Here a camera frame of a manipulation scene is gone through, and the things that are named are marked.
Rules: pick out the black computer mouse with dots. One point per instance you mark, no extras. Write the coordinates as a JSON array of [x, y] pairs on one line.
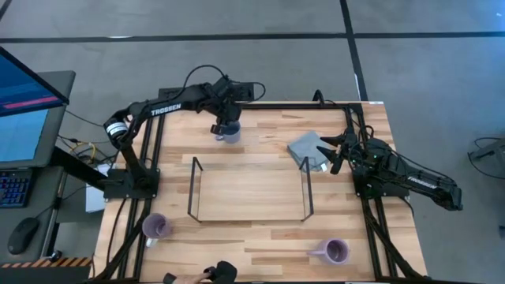
[[23, 235]]

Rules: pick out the grey computer desk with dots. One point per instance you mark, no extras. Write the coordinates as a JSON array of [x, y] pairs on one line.
[[37, 197]]

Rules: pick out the black floor vent grille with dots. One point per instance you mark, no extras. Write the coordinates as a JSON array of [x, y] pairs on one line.
[[246, 91]]

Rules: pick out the black handheld object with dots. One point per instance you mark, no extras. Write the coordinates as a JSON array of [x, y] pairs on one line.
[[225, 271]]

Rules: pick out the purple and white mug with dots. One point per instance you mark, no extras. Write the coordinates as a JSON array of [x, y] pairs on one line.
[[152, 226]]

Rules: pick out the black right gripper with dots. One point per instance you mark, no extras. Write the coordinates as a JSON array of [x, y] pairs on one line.
[[347, 152]]

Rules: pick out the white paper sheet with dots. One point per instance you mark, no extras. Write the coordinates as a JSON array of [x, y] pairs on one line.
[[94, 199]]

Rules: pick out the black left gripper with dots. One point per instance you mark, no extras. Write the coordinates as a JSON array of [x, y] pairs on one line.
[[225, 98]]

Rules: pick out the blue ceramic mug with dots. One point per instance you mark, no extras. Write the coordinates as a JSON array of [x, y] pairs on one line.
[[233, 136]]

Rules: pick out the yellow black hazard tape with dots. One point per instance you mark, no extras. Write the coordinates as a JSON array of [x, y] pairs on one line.
[[47, 262]]

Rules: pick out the tilted computer monitor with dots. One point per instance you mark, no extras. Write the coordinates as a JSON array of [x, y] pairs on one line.
[[27, 90]]

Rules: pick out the pink ceramic mug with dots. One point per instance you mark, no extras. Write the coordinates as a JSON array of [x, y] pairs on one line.
[[335, 251]]

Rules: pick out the black backlit keyboard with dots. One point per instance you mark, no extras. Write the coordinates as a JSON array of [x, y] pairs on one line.
[[13, 187]]

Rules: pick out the person's hand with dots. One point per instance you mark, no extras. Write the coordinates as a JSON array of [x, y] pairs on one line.
[[193, 278]]

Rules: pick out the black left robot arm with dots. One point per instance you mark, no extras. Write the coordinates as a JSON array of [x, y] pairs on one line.
[[165, 109]]

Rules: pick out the grey framed computer monitor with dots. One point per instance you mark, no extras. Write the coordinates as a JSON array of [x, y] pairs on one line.
[[23, 136]]

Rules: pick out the black aluminium table frame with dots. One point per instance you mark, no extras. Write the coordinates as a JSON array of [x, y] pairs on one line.
[[296, 105]]

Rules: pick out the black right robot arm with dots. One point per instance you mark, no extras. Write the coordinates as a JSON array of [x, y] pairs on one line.
[[422, 181]]

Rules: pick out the grey folded cloth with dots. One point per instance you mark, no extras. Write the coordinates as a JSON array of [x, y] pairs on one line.
[[305, 148]]

